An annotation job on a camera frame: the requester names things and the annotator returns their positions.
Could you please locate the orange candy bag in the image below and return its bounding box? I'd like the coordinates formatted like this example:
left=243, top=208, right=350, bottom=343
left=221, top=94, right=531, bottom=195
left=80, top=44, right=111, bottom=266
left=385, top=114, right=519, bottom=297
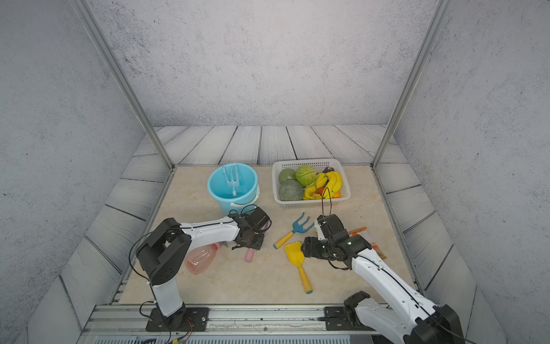
left=349, top=227, right=388, bottom=260

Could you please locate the white plastic basket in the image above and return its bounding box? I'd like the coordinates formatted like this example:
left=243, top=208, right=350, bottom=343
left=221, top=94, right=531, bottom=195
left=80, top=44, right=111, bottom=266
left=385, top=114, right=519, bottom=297
left=272, top=158, right=351, bottom=208

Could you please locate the yellow banana bunch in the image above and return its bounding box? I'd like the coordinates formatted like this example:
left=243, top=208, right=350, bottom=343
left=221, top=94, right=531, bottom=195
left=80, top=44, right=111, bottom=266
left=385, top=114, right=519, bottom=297
left=315, top=171, right=343, bottom=199

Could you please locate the smooth green melon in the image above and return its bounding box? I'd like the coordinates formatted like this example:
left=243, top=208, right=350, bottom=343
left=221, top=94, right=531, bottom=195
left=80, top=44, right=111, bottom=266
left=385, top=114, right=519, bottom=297
left=278, top=169, right=296, bottom=186

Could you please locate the teal rake yellow handle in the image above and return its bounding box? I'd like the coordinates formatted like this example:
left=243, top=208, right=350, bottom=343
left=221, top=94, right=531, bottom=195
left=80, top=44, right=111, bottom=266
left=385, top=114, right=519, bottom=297
left=274, top=212, right=315, bottom=249

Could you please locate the yellow plastic shovel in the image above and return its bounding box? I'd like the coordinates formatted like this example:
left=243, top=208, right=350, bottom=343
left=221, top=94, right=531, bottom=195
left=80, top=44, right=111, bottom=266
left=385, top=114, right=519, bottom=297
left=284, top=242, right=313, bottom=294

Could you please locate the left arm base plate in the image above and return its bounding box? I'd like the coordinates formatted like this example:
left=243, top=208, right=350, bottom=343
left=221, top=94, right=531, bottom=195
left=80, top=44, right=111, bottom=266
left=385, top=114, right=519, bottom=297
left=146, top=307, right=210, bottom=333

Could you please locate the left aluminium frame post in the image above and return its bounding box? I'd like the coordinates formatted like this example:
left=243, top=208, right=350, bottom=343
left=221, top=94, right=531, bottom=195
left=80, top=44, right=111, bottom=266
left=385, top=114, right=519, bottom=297
left=70, top=0, right=175, bottom=171

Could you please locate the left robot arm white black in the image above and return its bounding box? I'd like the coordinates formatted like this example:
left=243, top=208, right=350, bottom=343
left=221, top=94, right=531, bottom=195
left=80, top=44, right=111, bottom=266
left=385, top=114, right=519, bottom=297
left=135, top=206, right=272, bottom=319

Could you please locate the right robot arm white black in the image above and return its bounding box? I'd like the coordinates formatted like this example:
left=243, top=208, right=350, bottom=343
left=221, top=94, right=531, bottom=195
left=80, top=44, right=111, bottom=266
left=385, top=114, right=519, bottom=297
left=302, top=214, right=466, bottom=343

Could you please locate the yellow bell pepper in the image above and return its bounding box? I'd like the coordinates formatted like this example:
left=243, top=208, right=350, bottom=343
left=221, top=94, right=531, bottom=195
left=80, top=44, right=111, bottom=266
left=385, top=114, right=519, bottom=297
left=303, top=184, right=322, bottom=201

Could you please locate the right aluminium frame post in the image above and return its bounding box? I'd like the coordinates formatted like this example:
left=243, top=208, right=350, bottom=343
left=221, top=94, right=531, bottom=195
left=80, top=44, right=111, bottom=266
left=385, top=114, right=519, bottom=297
left=371, top=0, right=452, bottom=171

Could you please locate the aluminium front rail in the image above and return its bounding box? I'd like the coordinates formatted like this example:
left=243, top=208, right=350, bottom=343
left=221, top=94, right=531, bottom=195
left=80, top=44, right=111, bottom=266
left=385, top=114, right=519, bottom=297
left=78, top=305, right=388, bottom=343

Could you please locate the netted green melon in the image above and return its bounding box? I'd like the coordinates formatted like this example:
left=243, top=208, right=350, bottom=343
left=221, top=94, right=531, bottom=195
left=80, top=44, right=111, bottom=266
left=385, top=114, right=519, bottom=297
left=279, top=179, right=304, bottom=202

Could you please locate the pink spray bottle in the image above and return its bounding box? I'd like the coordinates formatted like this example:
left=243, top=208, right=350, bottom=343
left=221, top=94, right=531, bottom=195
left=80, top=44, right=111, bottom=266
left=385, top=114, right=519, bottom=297
left=184, top=243, right=221, bottom=275

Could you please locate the green cabbage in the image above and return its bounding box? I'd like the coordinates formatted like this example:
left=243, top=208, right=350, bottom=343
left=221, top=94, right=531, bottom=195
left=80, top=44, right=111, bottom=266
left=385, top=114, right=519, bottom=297
left=296, top=165, right=317, bottom=187

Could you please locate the light blue plastic bucket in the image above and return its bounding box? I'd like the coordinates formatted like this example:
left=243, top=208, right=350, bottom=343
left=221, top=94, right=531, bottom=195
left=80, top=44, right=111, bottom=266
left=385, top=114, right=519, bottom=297
left=207, top=163, right=260, bottom=214

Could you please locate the purple rake pink handle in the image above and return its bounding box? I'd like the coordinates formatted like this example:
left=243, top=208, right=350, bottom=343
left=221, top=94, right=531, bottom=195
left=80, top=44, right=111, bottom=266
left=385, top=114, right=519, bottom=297
left=245, top=249, right=255, bottom=262

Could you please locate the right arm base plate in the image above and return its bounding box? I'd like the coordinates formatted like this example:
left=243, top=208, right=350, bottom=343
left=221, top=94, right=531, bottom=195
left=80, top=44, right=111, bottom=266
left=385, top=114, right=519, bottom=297
left=318, top=306, right=372, bottom=331

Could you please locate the aluminium frame post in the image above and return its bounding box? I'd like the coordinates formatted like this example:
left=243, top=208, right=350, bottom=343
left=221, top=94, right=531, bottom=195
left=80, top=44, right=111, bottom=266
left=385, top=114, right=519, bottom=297
left=371, top=0, right=452, bottom=171
left=70, top=0, right=175, bottom=171

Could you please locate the light blue hand rake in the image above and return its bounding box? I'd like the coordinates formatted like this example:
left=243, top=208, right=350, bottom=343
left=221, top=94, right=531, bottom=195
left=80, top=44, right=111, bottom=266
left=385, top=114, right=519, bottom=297
left=222, top=164, right=240, bottom=198

